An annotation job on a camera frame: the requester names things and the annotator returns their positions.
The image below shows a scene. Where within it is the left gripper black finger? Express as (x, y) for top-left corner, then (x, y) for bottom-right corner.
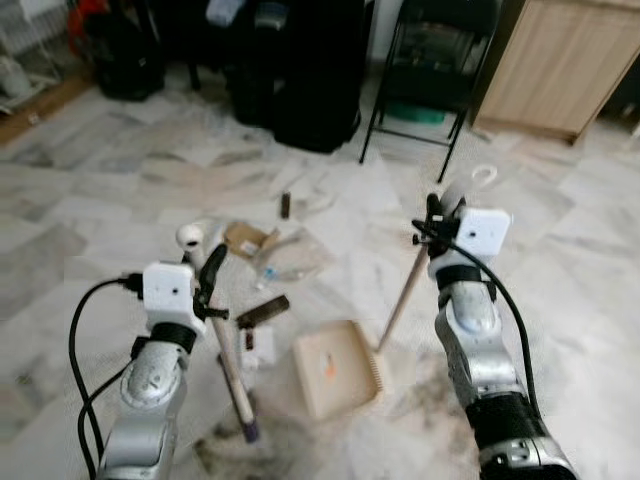
(199, 243), (230, 293)

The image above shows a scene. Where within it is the wooden stick broom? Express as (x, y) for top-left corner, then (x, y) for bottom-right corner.
(176, 222), (262, 444)

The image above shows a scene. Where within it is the beige long handled dustpan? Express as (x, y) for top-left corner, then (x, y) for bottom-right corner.
(292, 164), (500, 422)

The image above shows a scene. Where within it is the small cardboard box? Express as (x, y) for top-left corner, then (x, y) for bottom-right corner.
(221, 221), (282, 260)

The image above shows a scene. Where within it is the long dark wooden block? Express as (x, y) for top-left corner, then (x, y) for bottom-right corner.
(236, 294), (292, 329)

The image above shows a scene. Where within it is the clear plastic water bottle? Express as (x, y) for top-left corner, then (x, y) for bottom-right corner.
(254, 262), (302, 285)

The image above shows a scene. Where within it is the teal plastic basin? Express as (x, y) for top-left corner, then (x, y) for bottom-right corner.
(384, 99), (448, 127)

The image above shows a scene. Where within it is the black folding chair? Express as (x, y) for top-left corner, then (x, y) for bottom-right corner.
(359, 0), (502, 184)

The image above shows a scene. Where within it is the large black suitcase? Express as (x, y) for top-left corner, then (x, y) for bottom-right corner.
(224, 0), (373, 154)

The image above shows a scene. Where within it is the light wooden cabinet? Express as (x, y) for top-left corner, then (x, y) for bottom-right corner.
(472, 0), (640, 142)

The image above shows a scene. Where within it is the grey blue cloth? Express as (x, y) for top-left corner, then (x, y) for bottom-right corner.
(204, 0), (253, 27)

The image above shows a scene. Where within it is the red cloth item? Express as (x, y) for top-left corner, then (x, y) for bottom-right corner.
(68, 0), (108, 28)

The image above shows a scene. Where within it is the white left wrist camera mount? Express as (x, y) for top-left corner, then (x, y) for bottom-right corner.
(141, 262), (202, 327)

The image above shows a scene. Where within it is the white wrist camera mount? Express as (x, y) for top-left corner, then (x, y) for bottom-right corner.
(428, 206), (512, 281)
(141, 262), (202, 327)

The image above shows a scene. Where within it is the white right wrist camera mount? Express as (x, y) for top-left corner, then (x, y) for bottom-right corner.
(428, 206), (512, 281)

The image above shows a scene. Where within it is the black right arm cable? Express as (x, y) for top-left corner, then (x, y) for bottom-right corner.
(413, 218), (542, 413)

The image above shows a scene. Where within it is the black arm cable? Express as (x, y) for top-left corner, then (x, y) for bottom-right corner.
(67, 274), (147, 478)
(413, 218), (542, 413)

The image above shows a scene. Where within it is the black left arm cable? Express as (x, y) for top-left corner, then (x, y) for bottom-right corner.
(67, 274), (147, 478)

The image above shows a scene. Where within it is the white wire rack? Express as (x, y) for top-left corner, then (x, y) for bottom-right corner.
(0, 0), (73, 111)

